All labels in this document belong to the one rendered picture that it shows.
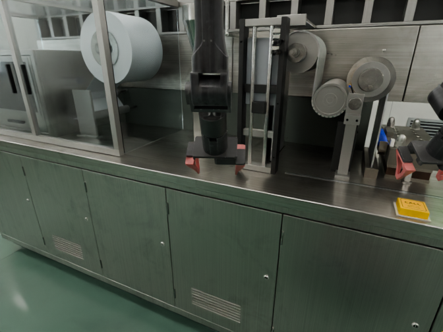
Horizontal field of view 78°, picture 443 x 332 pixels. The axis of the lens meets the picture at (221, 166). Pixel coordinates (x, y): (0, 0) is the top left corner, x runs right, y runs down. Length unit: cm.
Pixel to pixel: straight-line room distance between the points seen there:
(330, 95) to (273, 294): 80
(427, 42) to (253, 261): 111
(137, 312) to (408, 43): 185
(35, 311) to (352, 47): 212
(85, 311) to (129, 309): 24
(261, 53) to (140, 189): 75
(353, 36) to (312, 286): 104
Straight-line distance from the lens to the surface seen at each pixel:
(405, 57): 143
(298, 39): 112
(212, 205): 107
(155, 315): 175
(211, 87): 51
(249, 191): 94
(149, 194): 124
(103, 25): 127
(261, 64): 104
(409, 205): 96
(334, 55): 142
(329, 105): 111
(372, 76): 108
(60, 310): 195
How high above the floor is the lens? 132
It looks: 22 degrees down
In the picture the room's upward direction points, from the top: straight up
